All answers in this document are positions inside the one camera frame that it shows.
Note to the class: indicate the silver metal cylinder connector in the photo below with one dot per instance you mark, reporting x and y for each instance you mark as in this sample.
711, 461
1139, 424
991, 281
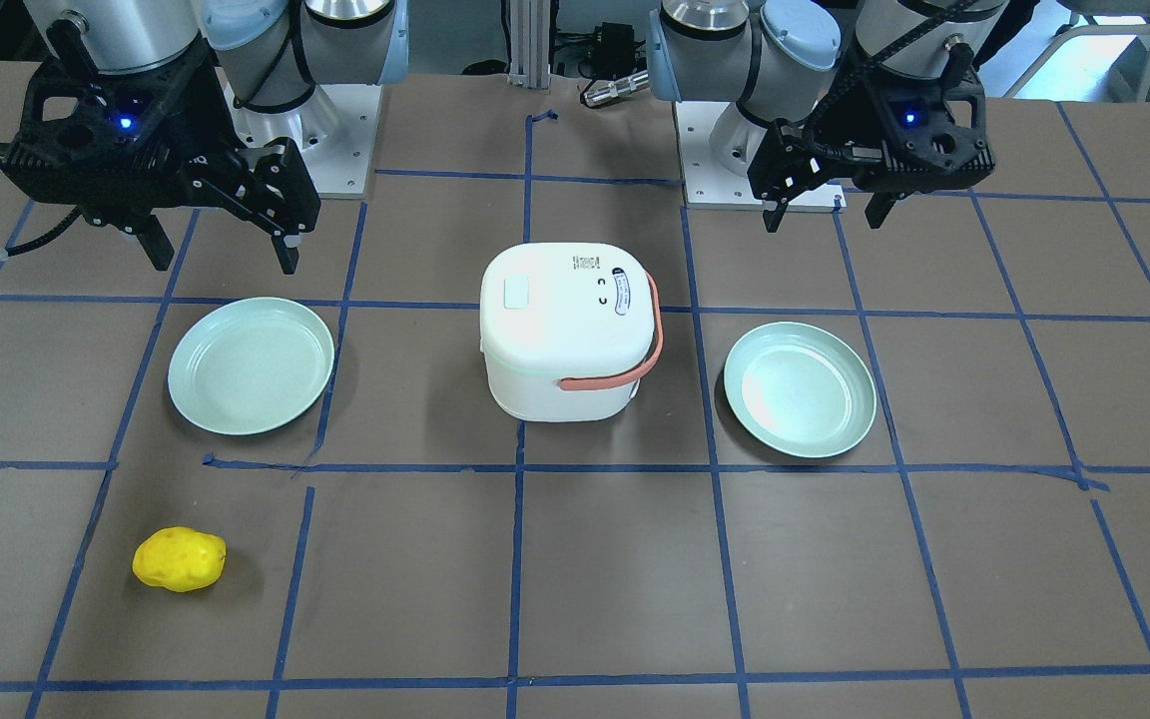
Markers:
601, 93

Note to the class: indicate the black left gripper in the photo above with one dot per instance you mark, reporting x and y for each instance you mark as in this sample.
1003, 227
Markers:
838, 128

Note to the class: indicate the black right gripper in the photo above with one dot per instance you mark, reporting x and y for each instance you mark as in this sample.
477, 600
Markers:
213, 130

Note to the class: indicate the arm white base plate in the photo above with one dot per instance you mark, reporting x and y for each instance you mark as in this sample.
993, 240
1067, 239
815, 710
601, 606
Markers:
716, 145
335, 129

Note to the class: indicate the yellow lemon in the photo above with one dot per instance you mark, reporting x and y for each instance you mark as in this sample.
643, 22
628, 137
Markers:
180, 559

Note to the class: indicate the black power adapter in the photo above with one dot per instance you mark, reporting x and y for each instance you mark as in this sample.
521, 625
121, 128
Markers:
613, 53

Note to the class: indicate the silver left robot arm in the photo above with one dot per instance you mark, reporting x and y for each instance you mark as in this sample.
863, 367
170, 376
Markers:
775, 105

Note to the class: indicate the aluminium frame post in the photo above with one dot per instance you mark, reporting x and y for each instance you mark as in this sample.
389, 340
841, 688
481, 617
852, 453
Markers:
530, 40

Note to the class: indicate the green plate near lemon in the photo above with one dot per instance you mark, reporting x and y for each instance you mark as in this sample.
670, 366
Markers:
251, 366

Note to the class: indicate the white rice cooker pink handle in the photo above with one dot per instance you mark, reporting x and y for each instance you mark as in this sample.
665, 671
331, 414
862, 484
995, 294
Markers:
568, 330

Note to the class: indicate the green plate far from lemon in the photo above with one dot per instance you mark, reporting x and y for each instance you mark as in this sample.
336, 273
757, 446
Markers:
800, 390

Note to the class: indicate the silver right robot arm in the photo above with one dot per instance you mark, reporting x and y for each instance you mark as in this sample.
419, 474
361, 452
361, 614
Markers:
269, 55

